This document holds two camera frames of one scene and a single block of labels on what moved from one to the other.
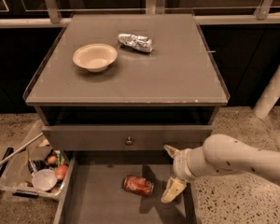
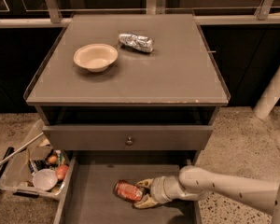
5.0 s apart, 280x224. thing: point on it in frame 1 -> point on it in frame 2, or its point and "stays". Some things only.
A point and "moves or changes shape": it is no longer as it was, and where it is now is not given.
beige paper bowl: [94, 57] stays
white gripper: [180, 164] -> [157, 189]
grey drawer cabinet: [111, 92] stays
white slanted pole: [272, 94] stays
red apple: [61, 171] stays
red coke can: [138, 185] moves or changes shape
